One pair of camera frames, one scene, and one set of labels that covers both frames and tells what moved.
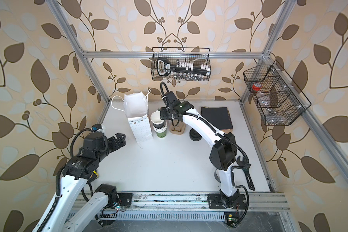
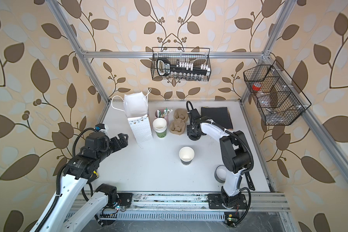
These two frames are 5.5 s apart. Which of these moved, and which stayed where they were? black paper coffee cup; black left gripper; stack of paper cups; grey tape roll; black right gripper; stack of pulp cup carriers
Moved: black right gripper; black paper coffee cup
Stayed: black left gripper; grey tape roll; stack of paper cups; stack of pulp cup carriers
